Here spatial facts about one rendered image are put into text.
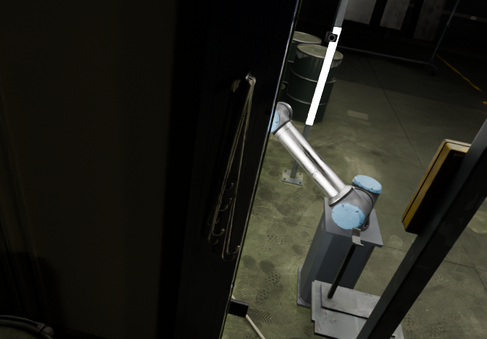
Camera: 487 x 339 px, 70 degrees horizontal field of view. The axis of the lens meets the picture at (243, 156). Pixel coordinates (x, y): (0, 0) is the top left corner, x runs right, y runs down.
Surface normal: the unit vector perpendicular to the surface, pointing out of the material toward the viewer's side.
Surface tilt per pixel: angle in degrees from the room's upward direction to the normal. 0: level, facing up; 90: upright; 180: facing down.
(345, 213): 92
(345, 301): 0
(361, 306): 0
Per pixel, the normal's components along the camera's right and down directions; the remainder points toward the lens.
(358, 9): -0.14, 0.36
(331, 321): 0.17, -0.84
